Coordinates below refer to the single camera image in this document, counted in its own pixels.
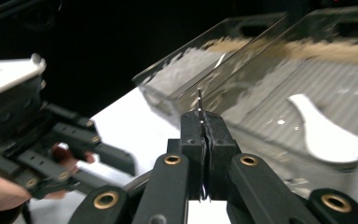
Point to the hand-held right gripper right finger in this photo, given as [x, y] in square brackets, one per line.
[220, 155]

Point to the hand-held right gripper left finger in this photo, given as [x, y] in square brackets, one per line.
[192, 155]

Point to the metal table knife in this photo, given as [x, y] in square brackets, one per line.
[200, 102]

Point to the transparent brown plastic bin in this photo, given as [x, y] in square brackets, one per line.
[323, 74]
[180, 71]

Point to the white ceramic spoon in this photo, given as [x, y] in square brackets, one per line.
[329, 140]

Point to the white table mat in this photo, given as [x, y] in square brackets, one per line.
[130, 124]

